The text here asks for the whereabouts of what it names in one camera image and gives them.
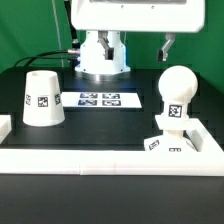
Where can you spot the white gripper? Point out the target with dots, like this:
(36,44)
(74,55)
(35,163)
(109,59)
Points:
(168,16)

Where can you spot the white lamp bulb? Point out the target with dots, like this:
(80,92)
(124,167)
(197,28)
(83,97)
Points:
(177,86)

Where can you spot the white lamp base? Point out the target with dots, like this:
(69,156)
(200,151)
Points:
(172,139)

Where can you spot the white lamp shade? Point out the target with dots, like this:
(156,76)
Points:
(42,99)

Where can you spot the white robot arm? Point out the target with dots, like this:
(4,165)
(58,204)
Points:
(103,55)

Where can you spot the white marker sheet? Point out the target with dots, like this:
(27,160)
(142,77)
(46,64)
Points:
(100,100)

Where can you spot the green backdrop curtain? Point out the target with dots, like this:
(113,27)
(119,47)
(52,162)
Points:
(30,27)

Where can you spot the white table border frame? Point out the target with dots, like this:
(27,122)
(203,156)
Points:
(206,159)

